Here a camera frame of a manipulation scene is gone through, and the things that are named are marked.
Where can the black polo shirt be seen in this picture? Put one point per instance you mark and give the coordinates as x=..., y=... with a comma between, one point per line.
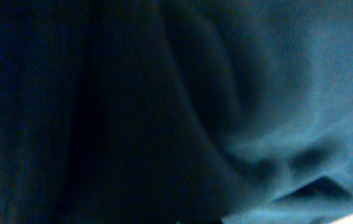
x=176, y=111

